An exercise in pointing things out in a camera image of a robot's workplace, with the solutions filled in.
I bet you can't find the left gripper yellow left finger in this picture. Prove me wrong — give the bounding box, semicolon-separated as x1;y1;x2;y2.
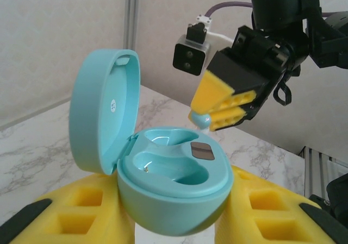
0;172;136;244

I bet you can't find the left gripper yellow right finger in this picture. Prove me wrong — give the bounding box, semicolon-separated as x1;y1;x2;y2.
214;164;342;244

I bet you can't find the blue wireless earbud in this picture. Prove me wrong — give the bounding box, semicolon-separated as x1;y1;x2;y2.
191;111;212;133

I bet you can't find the blue earbud charging case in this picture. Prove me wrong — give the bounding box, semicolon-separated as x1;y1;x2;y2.
69;48;235;238

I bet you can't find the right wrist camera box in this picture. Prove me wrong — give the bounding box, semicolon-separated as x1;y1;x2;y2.
172;22;212;77

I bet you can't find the right gripper black wire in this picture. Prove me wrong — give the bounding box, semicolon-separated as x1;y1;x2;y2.
272;72;293;107

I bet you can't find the wide grooved aluminium rail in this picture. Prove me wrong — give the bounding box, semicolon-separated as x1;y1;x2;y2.
300;145;348;201

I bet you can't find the aluminium frame post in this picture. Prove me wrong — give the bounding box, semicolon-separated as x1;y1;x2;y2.
125;0;140;51

